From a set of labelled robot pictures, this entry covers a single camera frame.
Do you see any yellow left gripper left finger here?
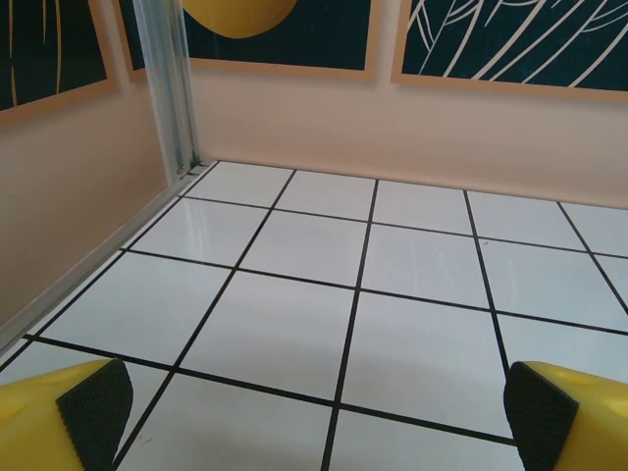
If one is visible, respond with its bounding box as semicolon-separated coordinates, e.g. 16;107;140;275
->
0;357;134;471

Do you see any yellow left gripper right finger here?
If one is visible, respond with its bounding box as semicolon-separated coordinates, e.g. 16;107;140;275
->
503;361;628;471

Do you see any aluminium frame post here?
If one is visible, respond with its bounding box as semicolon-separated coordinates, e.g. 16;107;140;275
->
131;0;203;179

